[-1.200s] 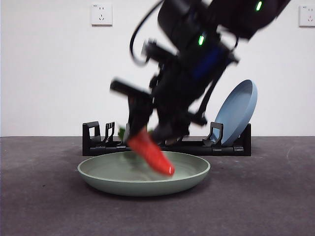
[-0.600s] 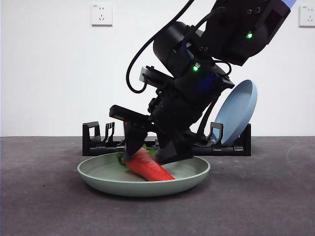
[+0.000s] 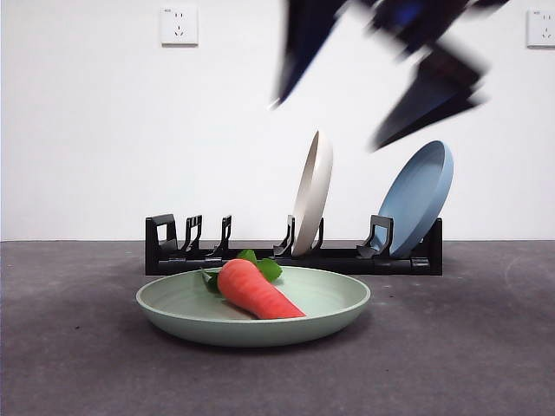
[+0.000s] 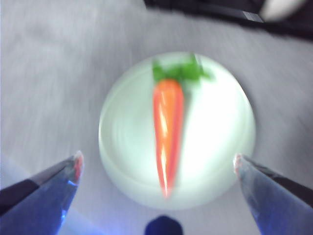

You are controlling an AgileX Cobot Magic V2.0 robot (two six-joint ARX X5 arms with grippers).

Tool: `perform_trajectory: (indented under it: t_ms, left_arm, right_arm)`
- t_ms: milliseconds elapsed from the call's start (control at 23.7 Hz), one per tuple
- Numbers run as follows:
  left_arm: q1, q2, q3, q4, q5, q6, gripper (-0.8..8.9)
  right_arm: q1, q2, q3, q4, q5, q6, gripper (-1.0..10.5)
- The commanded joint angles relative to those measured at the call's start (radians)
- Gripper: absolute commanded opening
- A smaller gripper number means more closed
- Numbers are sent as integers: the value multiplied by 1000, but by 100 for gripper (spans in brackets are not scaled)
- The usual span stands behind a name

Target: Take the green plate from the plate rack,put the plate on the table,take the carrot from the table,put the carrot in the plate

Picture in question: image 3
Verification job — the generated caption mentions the green plate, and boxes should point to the green plate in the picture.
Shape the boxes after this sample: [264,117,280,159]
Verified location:
[135,265,372,348]

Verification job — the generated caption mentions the blue plate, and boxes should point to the blue plate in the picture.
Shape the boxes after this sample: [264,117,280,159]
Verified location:
[376,140,455,257]

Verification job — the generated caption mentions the white wall socket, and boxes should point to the white wall socket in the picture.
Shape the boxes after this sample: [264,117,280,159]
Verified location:
[160,6,199,48]
[526,9,555,49]

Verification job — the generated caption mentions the orange carrot with green leaves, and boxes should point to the orange carrot with green leaves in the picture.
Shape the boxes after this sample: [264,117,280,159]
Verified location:
[199,249,308,321]

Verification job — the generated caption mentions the black plate rack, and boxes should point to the black plate rack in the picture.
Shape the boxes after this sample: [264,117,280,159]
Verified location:
[145,213,444,276]

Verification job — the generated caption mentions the beige plate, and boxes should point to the beige plate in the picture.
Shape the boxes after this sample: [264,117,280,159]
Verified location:
[291,129,335,257]

